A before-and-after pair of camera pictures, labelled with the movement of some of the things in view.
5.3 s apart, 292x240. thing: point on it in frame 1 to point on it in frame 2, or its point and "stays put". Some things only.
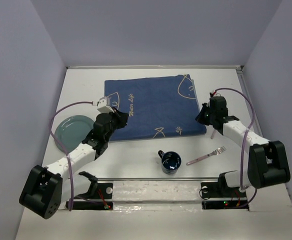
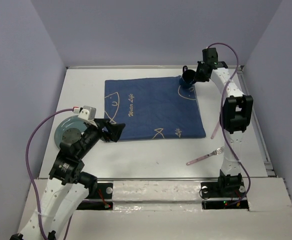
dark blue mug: (170, 161) to (188, 77)
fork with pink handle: (217, 151) stays put
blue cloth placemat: (156, 106) stays put
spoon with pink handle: (213, 134) stays put
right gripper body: (205, 115) to (200, 75)
